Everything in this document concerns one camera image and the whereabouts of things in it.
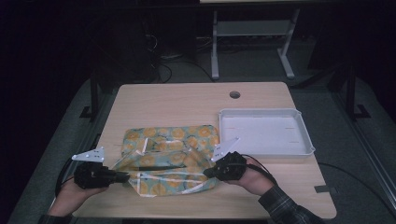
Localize grey tape strip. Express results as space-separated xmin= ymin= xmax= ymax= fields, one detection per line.
xmin=313 ymin=184 xmax=338 ymax=194

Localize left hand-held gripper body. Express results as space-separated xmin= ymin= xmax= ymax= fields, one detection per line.
xmin=72 ymin=147 xmax=118 ymax=189

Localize person's right hand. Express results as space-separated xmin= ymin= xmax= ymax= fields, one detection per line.
xmin=225 ymin=158 xmax=275 ymax=196

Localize metal floor rail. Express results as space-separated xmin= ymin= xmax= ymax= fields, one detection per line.
xmin=330 ymin=90 xmax=396 ymax=203

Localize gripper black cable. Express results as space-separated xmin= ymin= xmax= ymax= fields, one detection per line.
xmin=241 ymin=153 xmax=396 ymax=217
xmin=54 ymin=157 xmax=78 ymax=198

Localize citrus print fabric bag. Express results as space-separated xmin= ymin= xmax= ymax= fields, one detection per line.
xmin=112 ymin=124 xmax=220 ymax=198

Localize white plastic tray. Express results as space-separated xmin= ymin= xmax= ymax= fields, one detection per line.
xmin=218 ymin=107 xmax=316 ymax=158

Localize person's left hand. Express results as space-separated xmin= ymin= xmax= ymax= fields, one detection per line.
xmin=48 ymin=179 xmax=108 ymax=217

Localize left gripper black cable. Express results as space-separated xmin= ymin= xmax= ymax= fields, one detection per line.
xmin=54 ymin=157 xmax=78 ymax=198

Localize white metal table frame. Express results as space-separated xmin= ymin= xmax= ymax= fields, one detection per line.
xmin=199 ymin=0 xmax=302 ymax=80

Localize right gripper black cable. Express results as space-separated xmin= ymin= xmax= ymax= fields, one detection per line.
xmin=241 ymin=153 xmax=396 ymax=217

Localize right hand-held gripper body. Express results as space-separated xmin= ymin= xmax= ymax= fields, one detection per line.
xmin=210 ymin=137 xmax=248 ymax=181

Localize black metal stand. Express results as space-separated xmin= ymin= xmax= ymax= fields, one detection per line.
xmin=344 ymin=62 xmax=372 ymax=121
xmin=78 ymin=69 xmax=101 ymax=122

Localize black floor cables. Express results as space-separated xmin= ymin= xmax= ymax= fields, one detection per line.
xmin=145 ymin=33 xmax=217 ymax=84

